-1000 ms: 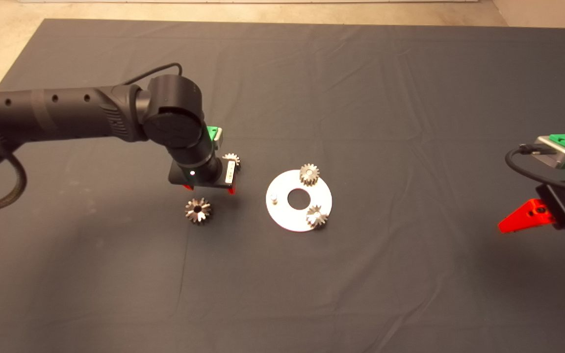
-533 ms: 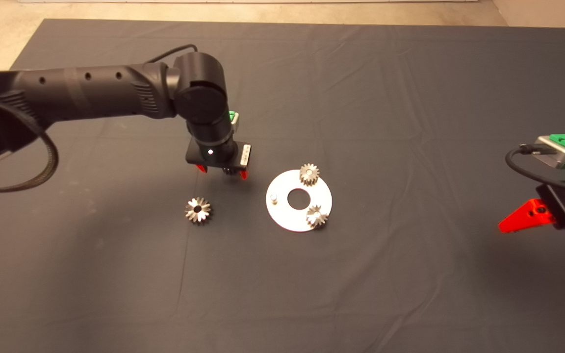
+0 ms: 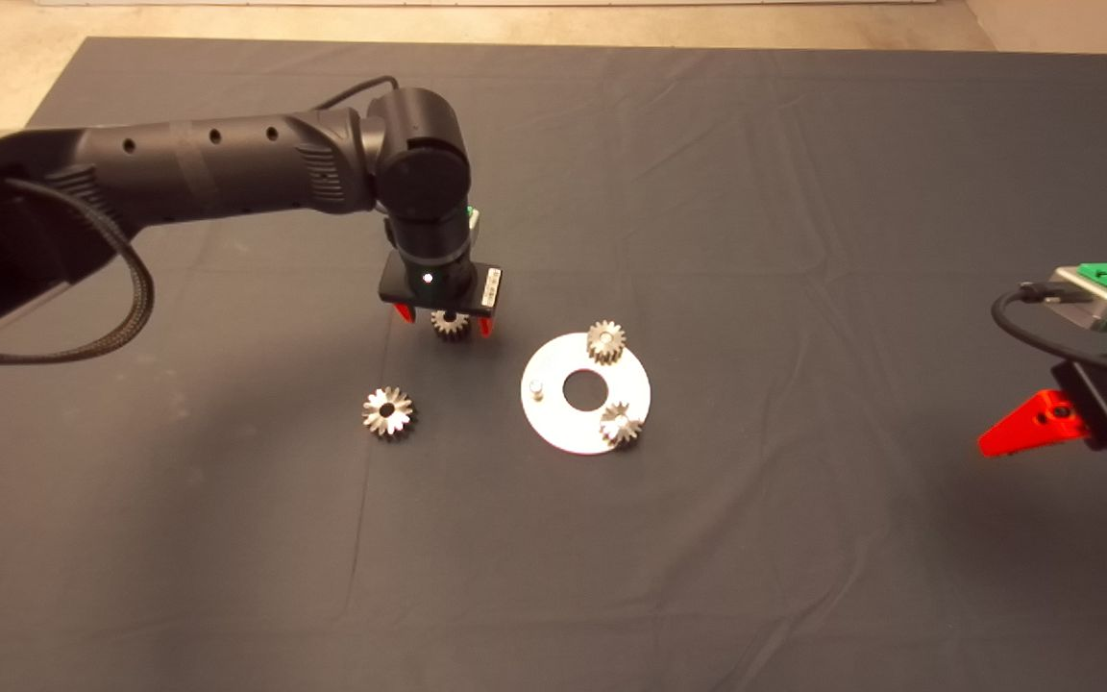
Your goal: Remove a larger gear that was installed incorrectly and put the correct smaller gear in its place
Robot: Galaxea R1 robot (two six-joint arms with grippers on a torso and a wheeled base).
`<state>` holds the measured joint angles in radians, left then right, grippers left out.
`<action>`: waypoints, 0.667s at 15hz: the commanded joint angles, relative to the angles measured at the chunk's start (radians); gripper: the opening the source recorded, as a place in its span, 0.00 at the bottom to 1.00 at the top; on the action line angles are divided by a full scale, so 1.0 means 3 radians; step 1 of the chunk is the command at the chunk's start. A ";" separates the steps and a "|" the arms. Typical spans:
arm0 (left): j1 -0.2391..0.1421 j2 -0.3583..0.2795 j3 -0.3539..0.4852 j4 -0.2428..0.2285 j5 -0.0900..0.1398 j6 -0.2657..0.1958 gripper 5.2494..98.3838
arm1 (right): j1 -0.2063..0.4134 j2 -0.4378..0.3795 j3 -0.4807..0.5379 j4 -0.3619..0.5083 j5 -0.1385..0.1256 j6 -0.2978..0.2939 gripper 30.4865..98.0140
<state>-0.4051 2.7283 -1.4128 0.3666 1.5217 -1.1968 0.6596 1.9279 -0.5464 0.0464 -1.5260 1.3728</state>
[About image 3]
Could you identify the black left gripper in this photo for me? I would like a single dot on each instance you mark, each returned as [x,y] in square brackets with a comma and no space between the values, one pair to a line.
[433,284]

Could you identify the small steel gear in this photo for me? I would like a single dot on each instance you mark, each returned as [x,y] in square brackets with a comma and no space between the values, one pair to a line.
[606,346]
[451,329]
[623,431]

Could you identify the large steel gear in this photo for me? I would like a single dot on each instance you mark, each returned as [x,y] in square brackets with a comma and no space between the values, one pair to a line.
[400,423]

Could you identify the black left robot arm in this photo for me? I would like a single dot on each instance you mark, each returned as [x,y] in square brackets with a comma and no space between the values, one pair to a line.
[227,163]

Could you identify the round metal plate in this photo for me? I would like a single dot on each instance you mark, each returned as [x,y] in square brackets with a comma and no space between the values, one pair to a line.
[563,432]

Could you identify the dark grey table cloth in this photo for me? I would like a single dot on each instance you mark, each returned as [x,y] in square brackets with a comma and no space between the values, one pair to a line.
[707,577]

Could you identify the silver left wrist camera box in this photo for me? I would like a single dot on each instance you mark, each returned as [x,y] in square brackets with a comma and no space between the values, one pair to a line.
[476,226]

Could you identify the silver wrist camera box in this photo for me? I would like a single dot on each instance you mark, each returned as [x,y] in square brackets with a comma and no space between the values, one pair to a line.
[476,226]
[1087,300]

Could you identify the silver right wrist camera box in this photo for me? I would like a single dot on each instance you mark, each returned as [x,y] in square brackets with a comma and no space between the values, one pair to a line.
[1087,300]

